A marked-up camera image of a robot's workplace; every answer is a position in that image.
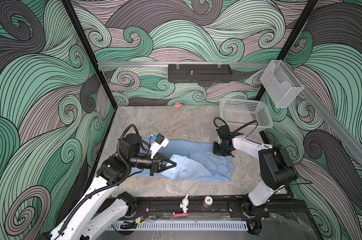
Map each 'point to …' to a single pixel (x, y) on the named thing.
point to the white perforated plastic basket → (236, 112)
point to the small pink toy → (177, 105)
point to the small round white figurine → (208, 200)
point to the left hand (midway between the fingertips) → (174, 164)
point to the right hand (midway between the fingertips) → (215, 151)
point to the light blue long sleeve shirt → (195, 161)
